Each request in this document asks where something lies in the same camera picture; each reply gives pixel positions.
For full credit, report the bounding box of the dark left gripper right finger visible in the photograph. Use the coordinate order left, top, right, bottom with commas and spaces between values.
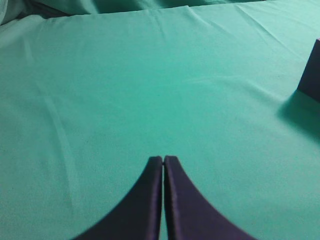
164, 156, 254, 240

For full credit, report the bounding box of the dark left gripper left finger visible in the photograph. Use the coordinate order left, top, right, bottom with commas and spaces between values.
75, 156, 163, 240

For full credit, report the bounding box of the dark purple block box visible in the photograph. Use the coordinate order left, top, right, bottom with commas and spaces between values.
297, 38, 320, 102

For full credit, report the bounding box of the green table cloth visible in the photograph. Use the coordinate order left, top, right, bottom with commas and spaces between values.
0, 0, 320, 240

